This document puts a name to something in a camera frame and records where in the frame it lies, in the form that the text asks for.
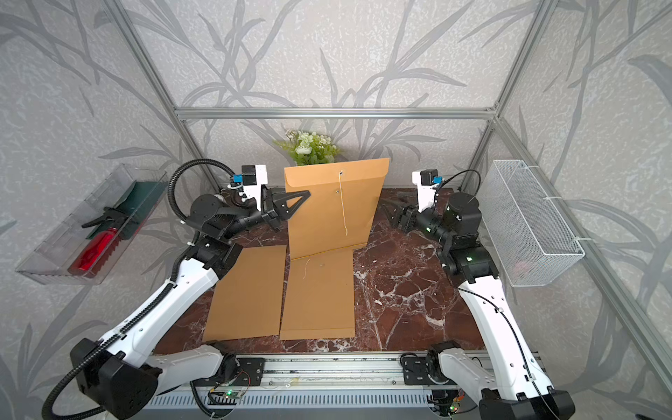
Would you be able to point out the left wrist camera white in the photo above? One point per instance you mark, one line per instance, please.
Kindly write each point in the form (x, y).
(246, 187)

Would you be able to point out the green plant white flowers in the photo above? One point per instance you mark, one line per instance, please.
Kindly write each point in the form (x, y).
(309, 148)

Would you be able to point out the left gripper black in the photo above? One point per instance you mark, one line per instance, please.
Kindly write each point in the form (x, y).
(269, 213)

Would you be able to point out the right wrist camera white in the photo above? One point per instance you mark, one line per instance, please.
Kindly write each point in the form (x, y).
(427, 183)

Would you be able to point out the dark green cloth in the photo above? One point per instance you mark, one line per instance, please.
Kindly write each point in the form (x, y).
(125, 218)

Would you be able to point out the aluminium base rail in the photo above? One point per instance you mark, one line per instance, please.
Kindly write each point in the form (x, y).
(331, 370)

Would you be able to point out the clear plastic wall tray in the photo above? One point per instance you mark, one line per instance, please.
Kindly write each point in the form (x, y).
(48, 264)

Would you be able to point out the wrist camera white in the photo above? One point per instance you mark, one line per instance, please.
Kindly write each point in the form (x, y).
(246, 187)
(427, 183)

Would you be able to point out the white wire mesh basket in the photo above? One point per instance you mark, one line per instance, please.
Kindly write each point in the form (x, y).
(532, 240)

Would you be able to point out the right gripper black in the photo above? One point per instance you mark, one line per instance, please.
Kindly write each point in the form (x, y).
(412, 212)

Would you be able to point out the brown file bag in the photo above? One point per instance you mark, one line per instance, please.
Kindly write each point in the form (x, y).
(340, 212)
(320, 298)
(248, 301)

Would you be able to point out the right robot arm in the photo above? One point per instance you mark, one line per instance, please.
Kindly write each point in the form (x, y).
(475, 276)

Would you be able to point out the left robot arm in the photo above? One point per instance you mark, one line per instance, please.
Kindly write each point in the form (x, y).
(207, 259)

